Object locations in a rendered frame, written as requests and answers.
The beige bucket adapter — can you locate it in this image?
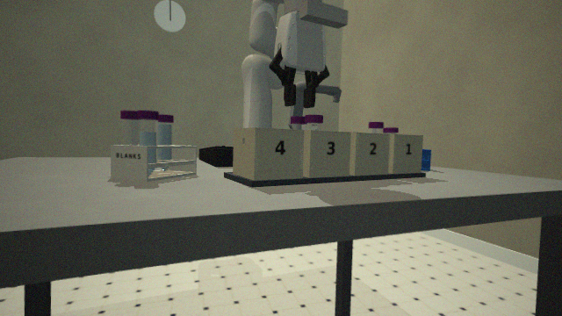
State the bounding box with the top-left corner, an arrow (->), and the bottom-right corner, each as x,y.
233,127 -> 305,181
388,134 -> 423,174
349,133 -> 390,176
303,130 -> 351,178

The cream tube rack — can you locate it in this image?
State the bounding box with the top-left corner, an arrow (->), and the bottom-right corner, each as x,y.
111,145 -> 197,182

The blue tube rack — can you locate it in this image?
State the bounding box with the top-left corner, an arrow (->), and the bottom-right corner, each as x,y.
421,149 -> 431,171

